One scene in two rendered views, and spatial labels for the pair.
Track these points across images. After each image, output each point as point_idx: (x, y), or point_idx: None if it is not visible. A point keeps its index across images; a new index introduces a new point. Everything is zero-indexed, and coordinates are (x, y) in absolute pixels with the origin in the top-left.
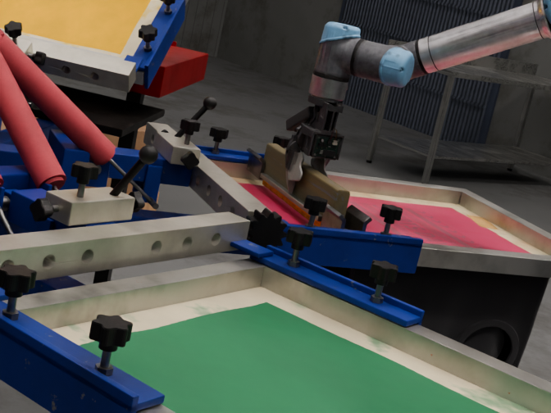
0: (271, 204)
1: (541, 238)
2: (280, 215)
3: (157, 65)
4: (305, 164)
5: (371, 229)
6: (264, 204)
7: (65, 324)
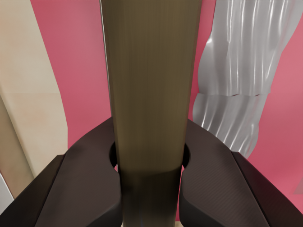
0: (102, 42)
1: None
2: (98, 124)
3: None
4: (153, 168)
5: (277, 147)
6: (79, 50)
7: None
